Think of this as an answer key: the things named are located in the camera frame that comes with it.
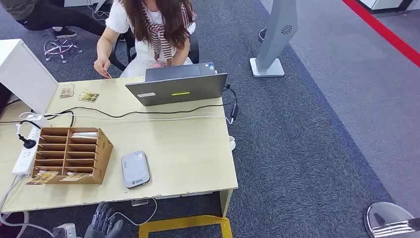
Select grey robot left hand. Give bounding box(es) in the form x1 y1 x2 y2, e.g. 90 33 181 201
83 203 124 238

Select person's right hand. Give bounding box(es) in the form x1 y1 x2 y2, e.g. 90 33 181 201
93 57 112 79

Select golden patterned card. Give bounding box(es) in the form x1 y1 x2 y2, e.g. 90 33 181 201
78 90 100 103

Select person seated at desk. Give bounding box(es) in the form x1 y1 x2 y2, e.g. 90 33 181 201
93 0 198 79

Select grey card reader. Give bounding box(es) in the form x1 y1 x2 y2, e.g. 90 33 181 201
120 150 151 189

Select wooden card organizer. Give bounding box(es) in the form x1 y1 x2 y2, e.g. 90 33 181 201
32 127 114 185

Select person in dark clothes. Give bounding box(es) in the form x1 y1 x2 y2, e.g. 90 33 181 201
0 0 109 38

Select chrome stool base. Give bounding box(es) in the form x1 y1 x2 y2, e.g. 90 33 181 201
43 37 83 63

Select white furniture panel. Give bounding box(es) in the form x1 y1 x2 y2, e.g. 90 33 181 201
64 0 114 8

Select white cards stack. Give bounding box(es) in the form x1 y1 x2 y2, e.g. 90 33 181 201
70 131 99 139

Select grey laptop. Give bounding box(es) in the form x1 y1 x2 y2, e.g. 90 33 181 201
125 62 229 107

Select yellow floor tape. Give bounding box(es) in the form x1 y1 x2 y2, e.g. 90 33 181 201
138 215 234 238

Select black office chair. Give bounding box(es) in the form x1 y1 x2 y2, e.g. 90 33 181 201
108 29 200 72

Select white power strip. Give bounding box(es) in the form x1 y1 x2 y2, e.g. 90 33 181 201
12 126 42 177

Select grey kiosk stand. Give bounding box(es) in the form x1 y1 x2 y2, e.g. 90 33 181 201
249 0 299 78

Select red floor tape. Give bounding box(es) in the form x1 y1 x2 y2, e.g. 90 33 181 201
341 0 420 68

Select white furniture with black base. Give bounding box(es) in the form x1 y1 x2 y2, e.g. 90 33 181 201
358 0 415 14

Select thin white camera cable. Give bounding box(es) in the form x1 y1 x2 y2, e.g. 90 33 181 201
109 198 158 227

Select white cables on floor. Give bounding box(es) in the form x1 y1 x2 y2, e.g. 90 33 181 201
87 0 110 22

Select long black cable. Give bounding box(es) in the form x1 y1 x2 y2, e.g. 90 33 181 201
44 84 238 128

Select thick white power strip cable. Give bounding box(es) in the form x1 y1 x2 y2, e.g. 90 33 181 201
0 176 55 238

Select black plug with cable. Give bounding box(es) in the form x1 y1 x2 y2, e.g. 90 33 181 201
0 120 42 149

